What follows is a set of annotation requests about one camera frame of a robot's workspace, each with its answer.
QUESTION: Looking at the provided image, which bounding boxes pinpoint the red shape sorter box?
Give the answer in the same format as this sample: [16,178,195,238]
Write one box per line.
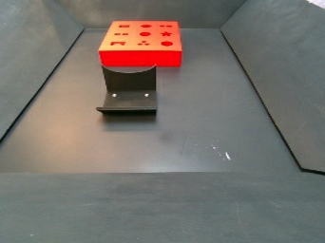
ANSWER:
[97,21,183,67]

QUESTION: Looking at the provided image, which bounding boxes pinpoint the black curved holder bracket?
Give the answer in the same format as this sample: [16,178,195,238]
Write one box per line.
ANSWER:
[96,66,157,114]

